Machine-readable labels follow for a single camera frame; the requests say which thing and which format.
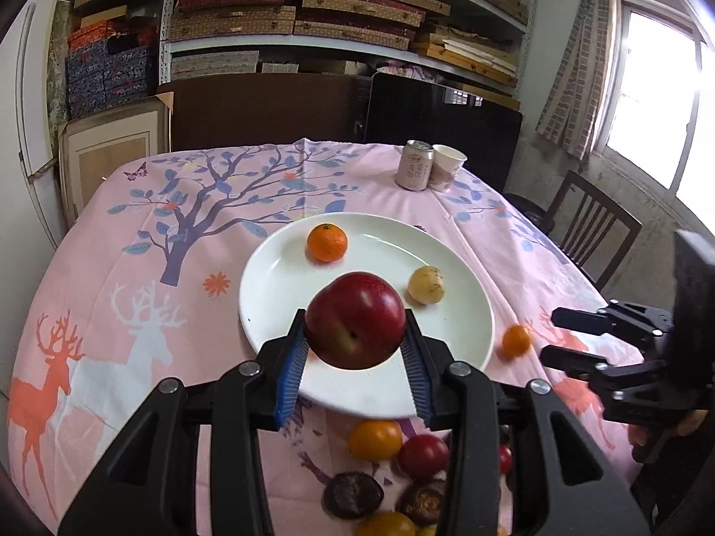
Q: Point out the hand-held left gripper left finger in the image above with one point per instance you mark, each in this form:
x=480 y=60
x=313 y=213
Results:
x=291 y=379

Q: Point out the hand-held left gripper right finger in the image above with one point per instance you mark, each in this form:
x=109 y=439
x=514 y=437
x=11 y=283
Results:
x=416 y=379

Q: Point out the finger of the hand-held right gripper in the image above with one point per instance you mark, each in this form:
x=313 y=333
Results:
x=581 y=318
x=570 y=362

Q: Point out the red apple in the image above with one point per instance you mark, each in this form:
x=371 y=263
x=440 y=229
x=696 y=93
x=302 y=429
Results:
x=357 y=312

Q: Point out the dark purple mangosteen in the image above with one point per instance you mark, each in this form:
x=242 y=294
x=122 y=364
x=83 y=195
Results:
x=420 y=502
x=353 y=494

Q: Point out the white oval plate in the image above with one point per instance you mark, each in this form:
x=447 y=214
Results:
x=380 y=251

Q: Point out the person's right hand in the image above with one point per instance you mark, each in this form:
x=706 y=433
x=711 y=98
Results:
x=692 y=422

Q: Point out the small orange citrus fruit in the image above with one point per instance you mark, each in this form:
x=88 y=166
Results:
x=515 y=340

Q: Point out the dark wooden chair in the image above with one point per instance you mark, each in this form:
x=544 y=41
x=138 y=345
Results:
x=597 y=229

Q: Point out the pale tan round fruit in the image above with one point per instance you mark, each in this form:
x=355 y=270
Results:
x=425 y=285

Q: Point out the small red cherry tomato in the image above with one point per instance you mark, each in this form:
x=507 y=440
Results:
x=505 y=459

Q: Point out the orange mandarin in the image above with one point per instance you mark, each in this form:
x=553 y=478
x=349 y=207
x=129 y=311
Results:
x=327 y=243

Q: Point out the pink deer print tablecloth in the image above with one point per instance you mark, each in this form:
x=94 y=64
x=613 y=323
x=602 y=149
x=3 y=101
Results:
x=139 y=290

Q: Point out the white paper cup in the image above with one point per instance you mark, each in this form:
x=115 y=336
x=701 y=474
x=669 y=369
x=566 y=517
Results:
x=447 y=170

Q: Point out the pink drink can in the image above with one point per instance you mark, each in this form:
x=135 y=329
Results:
x=414 y=167

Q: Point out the window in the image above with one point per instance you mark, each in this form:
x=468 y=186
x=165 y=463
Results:
x=648 y=95

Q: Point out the black board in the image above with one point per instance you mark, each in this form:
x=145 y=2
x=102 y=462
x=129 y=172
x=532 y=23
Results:
x=435 y=117

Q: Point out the brick pattern curtain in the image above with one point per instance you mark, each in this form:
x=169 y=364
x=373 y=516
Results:
x=581 y=67

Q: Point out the brown board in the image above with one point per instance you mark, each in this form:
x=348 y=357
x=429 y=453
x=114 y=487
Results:
x=251 y=111

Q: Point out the stack of blue patterned boxes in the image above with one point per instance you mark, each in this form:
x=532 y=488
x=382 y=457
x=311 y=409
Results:
x=111 y=78

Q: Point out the stack of woven flat boxes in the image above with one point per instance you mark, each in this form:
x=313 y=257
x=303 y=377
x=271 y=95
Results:
x=234 y=22

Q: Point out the white door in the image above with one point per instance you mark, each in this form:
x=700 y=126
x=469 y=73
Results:
x=33 y=123

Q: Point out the white metal shelf rack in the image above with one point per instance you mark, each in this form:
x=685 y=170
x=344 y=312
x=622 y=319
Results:
x=166 y=11

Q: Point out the orange patterned box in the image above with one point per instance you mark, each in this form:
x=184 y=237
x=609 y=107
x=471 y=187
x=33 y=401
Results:
x=98 y=34

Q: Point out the beige picture frame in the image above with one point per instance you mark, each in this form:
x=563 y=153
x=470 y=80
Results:
x=111 y=151

